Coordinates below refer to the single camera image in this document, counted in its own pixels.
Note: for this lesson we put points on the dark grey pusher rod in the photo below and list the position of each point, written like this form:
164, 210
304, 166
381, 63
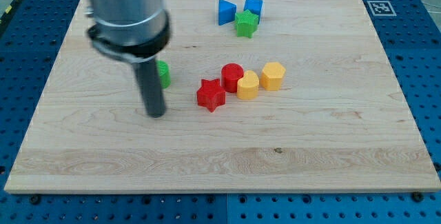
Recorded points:
150, 87

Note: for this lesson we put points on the green cylinder block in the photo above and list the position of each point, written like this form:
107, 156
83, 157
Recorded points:
164, 74

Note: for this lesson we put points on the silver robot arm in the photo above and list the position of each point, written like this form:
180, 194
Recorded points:
134, 32

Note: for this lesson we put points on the red star block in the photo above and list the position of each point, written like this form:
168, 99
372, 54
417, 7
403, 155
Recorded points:
211, 94

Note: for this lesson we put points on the green star block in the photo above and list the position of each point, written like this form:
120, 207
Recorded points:
246, 23

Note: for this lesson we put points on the red cylinder block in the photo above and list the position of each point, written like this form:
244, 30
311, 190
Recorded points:
230, 74

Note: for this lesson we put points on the blue triangle block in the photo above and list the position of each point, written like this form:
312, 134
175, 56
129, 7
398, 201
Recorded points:
226, 12

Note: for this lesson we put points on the yellow heart block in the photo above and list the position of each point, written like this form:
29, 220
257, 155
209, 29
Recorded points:
248, 86

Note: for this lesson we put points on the wooden board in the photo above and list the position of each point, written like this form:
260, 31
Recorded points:
339, 123

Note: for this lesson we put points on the yellow hexagon block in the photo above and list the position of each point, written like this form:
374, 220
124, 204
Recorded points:
272, 76

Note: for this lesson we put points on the blue cube block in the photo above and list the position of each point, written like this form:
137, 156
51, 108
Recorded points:
254, 6

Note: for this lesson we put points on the white fiducial marker tag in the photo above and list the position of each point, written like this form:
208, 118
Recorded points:
381, 8

